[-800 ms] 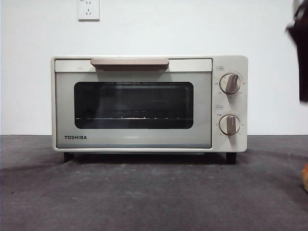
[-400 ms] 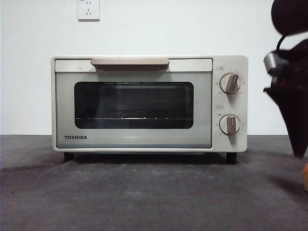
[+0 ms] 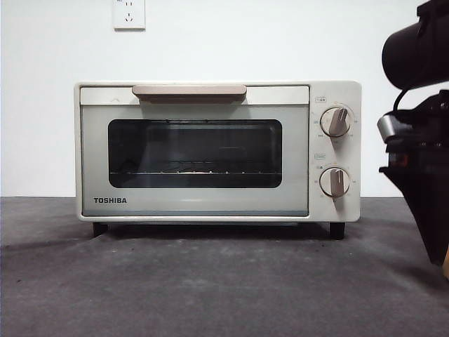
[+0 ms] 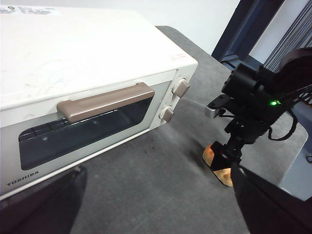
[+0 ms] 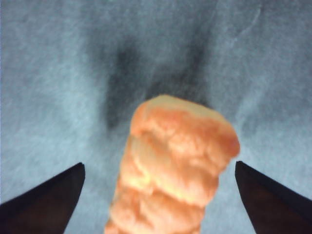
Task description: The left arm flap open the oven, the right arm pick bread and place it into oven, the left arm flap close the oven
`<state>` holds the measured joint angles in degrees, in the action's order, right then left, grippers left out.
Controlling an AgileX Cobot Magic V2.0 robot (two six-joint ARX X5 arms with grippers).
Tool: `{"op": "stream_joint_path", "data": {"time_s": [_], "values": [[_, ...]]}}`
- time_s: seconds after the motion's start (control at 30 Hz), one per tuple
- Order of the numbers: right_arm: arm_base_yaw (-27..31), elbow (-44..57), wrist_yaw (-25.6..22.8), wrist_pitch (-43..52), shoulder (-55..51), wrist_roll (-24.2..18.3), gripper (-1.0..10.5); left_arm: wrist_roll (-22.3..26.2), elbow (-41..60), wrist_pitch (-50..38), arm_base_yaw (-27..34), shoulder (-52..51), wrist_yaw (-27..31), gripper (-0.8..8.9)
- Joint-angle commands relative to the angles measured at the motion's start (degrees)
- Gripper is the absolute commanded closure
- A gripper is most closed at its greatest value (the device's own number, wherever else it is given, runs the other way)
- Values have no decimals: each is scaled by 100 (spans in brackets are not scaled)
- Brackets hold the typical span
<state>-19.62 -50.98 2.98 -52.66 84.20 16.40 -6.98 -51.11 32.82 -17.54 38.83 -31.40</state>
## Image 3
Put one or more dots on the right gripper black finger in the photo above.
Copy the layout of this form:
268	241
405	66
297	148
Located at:
428	203

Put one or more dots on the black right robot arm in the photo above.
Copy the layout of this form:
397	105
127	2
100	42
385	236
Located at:
414	52

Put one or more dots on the white wall power socket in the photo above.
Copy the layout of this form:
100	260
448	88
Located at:
129	15

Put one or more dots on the white Toshiba toaster oven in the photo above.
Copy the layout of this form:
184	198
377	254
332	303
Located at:
333	91

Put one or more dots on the large tan oven knob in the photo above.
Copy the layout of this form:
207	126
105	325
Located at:
336	122

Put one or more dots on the golden brown bread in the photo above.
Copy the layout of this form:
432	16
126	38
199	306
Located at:
446	263

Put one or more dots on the small tan oven knob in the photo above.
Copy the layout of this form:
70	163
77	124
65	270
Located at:
335	182

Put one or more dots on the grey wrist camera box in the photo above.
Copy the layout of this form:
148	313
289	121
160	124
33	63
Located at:
386	127

